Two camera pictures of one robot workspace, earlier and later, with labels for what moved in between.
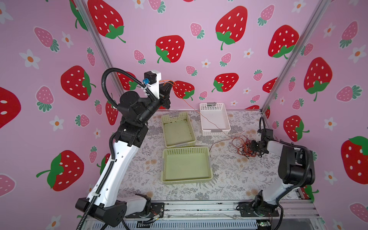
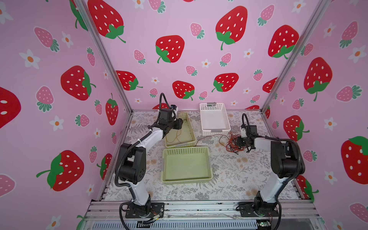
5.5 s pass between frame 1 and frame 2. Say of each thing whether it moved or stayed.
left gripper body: moved
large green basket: stayed
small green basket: stayed
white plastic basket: stayed
